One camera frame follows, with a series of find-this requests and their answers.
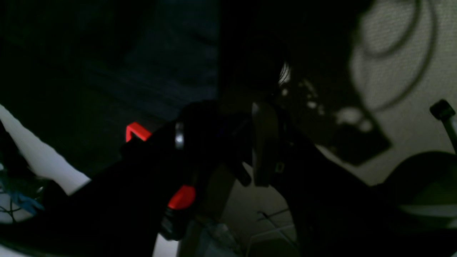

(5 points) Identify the black t-shirt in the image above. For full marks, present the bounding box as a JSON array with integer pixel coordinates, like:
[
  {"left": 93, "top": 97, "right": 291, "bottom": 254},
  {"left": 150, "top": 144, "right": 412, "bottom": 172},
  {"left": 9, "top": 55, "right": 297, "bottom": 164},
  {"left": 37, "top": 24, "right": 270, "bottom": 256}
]
[{"left": 74, "top": 0, "right": 220, "bottom": 120}]

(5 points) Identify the black table cover cloth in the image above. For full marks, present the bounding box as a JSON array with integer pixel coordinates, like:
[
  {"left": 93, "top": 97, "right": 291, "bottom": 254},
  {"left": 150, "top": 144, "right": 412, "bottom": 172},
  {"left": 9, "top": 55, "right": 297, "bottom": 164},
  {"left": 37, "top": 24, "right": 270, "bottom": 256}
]
[{"left": 0, "top": 0, "right": 222, "bottom": 179}]

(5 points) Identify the orange clamp top left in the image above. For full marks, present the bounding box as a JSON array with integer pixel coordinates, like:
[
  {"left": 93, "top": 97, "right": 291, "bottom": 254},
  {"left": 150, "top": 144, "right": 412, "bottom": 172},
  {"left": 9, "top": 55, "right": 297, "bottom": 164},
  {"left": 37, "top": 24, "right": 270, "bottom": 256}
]
[{"left": 125, "top": 121, "right": 200, "bottom": 241}]

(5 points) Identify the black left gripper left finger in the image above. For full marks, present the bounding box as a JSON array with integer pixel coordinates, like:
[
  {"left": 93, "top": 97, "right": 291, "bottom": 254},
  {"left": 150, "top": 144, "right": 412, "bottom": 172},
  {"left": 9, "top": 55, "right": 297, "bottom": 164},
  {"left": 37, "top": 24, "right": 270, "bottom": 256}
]
[{"left": 142, "top": 101, "right": 218, "bottom": 200}]

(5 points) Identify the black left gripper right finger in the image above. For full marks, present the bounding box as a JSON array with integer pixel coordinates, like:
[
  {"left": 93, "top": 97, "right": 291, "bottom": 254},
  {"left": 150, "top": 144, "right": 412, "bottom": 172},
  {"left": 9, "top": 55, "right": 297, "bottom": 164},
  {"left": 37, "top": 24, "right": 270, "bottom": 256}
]
[{"left": 251, "top": 101, "right": 292, "bottom": 187}]

